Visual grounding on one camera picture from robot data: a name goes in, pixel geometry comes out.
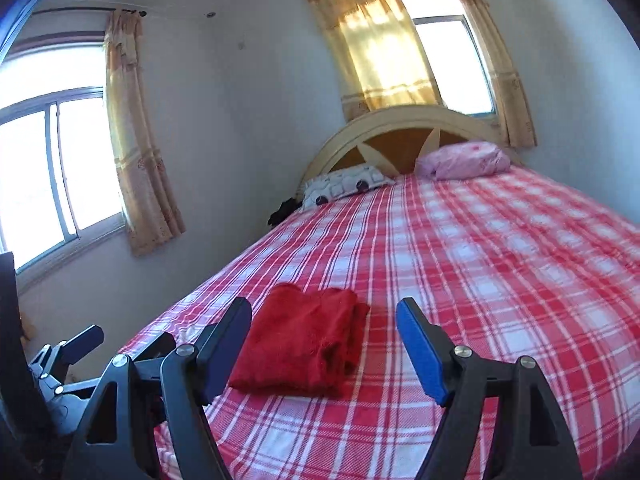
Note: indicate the small window behind headboard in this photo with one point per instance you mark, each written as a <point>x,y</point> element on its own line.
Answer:
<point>450,65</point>

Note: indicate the large sliding window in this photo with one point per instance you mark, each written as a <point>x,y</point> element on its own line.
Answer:
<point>30,185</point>

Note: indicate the red plaid bed sheet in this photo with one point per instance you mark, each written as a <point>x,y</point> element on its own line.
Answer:
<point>450,260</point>

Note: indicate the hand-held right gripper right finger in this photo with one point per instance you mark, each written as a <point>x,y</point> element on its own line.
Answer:
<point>425,356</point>

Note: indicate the cream arched bed headboard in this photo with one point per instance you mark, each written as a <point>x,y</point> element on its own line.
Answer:
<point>395,120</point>

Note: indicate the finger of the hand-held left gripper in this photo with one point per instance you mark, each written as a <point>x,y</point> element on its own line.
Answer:
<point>157,346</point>
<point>82,342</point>

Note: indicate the dark curtain rod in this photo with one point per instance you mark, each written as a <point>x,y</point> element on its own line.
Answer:
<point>75,9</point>

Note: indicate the dark cloth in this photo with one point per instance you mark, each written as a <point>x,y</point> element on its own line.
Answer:
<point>285,212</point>

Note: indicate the pink pillow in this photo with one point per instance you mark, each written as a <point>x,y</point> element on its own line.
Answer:
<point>465,160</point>

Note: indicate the white patterned pillow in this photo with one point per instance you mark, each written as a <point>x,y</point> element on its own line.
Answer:
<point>345,185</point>

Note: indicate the red knit sweater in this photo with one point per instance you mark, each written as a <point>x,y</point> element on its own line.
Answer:
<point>300,340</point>

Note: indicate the yellow floral curtain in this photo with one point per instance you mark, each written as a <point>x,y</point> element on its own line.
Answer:
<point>375,45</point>
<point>500,70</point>
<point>140,160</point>

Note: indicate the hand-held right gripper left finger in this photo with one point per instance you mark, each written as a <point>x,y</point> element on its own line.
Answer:
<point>227,356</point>

